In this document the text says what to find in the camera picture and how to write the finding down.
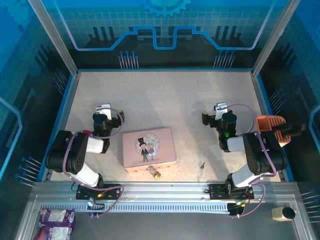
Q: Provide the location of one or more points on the pink cartoon couple tin box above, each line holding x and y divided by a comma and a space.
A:
148, 147

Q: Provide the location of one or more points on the brass padlock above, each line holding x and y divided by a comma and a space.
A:
154, 172

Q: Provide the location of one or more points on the magenta plastic item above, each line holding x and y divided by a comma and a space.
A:
86, 132

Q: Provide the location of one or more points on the orange slotted rack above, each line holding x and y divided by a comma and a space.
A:
271, 127

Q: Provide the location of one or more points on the wooden block with black disc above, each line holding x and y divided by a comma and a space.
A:
281, 214

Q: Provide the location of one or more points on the purple snack bag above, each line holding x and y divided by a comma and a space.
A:
56, 223

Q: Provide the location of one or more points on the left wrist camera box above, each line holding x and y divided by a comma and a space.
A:
105, 110

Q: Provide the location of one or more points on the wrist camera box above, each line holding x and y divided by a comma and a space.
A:
220, 110
105, 110

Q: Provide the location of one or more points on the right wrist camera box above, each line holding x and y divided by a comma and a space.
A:
220, 110

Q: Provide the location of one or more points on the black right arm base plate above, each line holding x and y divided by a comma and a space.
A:
217, 191

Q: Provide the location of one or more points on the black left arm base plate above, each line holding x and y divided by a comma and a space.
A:
112, 191

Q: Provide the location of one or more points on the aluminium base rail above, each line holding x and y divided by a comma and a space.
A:
165, 190

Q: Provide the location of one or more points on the aluminium frame post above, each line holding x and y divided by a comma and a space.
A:
275, 37
53, 37

